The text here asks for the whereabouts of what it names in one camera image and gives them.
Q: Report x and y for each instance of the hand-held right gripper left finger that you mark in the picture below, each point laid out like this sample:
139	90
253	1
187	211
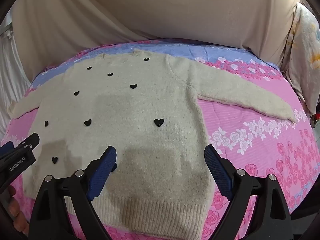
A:
105	165

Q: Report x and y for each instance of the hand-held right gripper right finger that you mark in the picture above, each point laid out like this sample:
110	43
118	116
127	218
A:
216	170

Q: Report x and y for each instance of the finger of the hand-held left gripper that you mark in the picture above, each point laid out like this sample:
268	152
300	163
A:
31	140
6	148

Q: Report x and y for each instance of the cream sweater with black hearts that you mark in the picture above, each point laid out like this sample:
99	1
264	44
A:
140	110

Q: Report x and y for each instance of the person's left hand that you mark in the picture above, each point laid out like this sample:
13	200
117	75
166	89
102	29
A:
15	205

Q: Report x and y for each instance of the pink floral bed sheet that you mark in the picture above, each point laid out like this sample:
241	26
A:
250	140

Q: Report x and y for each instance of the white satin curtain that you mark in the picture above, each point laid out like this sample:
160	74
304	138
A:
10	80

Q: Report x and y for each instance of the pale floral blanket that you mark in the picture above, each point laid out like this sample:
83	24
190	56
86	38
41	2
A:
305	55

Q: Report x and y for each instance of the beige draped cloth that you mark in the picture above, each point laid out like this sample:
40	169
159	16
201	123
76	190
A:
175	10

